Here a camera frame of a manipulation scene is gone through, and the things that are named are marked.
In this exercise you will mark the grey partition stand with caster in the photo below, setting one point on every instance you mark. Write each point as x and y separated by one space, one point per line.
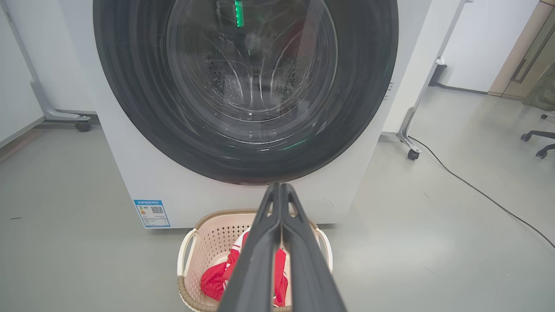
65 116
409 125

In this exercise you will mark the red and white jersey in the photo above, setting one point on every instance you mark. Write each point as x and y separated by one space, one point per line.
212 279

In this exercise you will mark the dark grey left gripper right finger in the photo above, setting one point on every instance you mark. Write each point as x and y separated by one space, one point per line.
308 268

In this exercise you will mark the white partition board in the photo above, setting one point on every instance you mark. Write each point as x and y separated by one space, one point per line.
65 52
412 65

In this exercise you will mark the light wooden door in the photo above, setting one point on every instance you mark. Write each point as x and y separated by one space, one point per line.
520 56

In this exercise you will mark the white front-load washing machine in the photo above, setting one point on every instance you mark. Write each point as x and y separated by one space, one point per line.
130 173

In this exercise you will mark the beige perforated laundry basket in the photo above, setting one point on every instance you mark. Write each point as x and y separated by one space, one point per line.
208 238

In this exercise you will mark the black round glass washer door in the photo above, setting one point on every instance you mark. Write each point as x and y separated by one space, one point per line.
130 86

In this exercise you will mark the black office chair base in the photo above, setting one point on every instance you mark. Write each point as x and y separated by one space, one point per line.
540 134

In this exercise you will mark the blue energy label sticker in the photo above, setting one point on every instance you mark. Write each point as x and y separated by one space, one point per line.
151 213

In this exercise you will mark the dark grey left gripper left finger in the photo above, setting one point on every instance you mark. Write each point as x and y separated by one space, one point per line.
256 268

